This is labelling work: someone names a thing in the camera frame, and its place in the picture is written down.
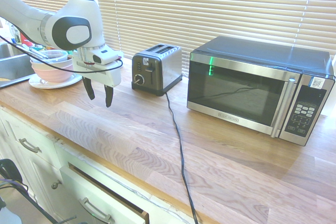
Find open white drawer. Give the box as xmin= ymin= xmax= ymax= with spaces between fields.
xmin=59 ymin=163 xmax=150 ymax=224

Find stainless steel two-slot toaster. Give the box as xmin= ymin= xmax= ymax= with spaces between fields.
xmin=131 ymin=43 xmax=183 ymax=97

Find black cable bundle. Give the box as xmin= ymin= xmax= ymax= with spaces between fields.
xmin=0 ymin=158 xmax=77 ymax=224

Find white bowl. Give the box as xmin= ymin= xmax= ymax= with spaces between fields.
xmin=29 ymin=57 xmax=74 ymax=71

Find black toaster power cord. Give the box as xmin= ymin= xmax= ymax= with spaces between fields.
xmin=165 ymin=91 xmax=200 ymax=224

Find white plate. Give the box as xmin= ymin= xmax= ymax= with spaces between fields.
xmin=28 ymin=73 xmax=83 ymax=89

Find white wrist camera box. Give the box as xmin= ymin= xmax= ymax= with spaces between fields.
xmin=91 ymin=48 xmax=119 ymax=65

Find white cabinet drawer front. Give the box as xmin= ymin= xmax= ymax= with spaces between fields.
xmin=0 ymin=108 xmax=57 ymax=168

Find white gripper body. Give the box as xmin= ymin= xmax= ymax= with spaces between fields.
xmin=72 ymin=55 xmax=123 ymax=88

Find wide beige window blinds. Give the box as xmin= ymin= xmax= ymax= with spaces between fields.
xmin=93 ymin=0 xmax=336 ymax=63

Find metal kitchen utensils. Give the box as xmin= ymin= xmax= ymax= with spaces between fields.
xmin=16 ymin=44 xmax=49 ymax=60

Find stainless steel sink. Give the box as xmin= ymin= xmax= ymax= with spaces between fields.
xmin=0 ymin=42 xmax=36 ymax=90

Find clear spray bottle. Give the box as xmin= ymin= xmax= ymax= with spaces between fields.
xmin=7 ymin=23 xmax=21 ymax=44

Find red bottle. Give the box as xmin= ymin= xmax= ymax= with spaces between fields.
xmin=19 ymin=31 xmax=34 ymax=48

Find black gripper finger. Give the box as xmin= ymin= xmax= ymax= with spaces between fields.
xmin=82 ymin=76 xmax=96 ymax=101
xmin=103 ymin=84 xmax=114 ymax=108

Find stainless steel black microwave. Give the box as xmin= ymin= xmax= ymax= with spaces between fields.
xmin=186 ymin=35 xmax=336 ymax=147

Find pink bowl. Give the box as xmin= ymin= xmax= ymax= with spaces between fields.
xmin=31 ymin=62 xmax=76 ymax=82

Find white cabinet door with knob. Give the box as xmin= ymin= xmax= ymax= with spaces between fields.
xmin=15 ymin=153 xmax=65 ymax=224

